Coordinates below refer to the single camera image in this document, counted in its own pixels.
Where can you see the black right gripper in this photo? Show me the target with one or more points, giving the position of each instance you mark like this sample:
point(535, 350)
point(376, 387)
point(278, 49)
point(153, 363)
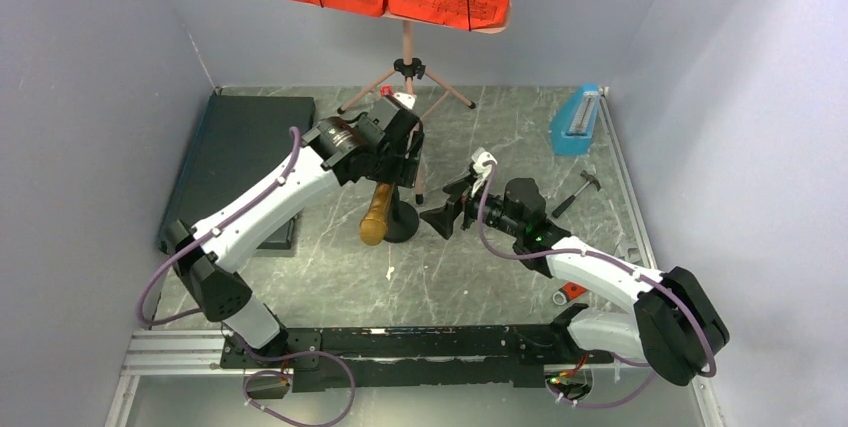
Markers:
point(442, 218)

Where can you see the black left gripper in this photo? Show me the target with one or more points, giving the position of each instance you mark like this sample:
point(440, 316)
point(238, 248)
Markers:
point(404, 173)

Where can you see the black microphone stand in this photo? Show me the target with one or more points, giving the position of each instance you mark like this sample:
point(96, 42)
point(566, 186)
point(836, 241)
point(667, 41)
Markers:
point(403, 220)

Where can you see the gold microphone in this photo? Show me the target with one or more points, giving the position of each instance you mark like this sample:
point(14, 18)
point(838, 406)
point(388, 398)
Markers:
point(374, 225)

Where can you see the blue metronome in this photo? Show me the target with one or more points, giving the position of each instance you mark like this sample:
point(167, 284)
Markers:
point(571, 129)

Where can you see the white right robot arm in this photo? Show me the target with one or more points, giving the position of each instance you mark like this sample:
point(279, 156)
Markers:
point(664, 319)

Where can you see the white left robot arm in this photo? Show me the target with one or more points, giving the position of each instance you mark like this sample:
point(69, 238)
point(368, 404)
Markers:
point(210, 253)

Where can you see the pink music stand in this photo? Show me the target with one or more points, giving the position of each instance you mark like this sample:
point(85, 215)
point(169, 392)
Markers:
point(412, 69)

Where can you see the red adjustable wrench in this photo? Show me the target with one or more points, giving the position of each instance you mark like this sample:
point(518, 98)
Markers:
point(567, 293)

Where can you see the dark blue audio receiver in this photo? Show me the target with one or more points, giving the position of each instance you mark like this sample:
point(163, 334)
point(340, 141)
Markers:
point(238, 140)

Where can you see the small black hammer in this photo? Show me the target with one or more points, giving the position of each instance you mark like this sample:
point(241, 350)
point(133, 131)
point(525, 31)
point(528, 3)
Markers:
point(590, 180)

